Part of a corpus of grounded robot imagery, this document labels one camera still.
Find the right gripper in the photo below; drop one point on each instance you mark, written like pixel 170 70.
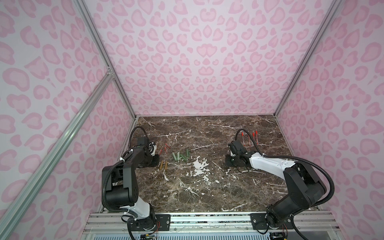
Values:
pixel 227 162

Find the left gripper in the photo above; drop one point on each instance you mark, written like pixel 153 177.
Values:
pixel 155 163

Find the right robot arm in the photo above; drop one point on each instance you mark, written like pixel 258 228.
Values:
pixel 307 183

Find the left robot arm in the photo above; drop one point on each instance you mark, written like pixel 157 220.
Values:
pixel 120 189

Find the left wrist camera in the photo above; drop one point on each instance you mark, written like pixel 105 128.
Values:
pixel 152 148

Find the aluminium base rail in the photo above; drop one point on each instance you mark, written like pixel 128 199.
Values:
pixel 314 225

